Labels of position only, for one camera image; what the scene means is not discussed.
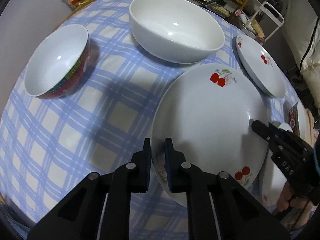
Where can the white plate under right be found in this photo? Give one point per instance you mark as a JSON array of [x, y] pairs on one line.
[[271, 181]]

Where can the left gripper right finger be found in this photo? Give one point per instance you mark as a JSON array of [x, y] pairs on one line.
[[173, 165]]

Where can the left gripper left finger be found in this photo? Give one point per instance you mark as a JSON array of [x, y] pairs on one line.
[[141, 172]]

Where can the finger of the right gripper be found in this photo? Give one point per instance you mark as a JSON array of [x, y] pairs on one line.
[[266, 132]]

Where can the blue checkered tablecloth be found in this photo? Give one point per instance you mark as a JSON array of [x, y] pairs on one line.
[[48, 146]]

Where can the large white bowl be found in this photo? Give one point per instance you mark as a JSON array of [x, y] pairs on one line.
[[176, 31]]

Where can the white duvet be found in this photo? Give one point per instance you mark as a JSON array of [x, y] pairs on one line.
[[301, 31]]

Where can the large cherry plate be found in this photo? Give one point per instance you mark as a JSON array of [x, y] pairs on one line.
[[207, 112]]

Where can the small cherry plate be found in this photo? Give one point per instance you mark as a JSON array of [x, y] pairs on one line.
[[260, 66]]

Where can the right hand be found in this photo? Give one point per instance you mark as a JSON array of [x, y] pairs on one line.
[[287, 200]]

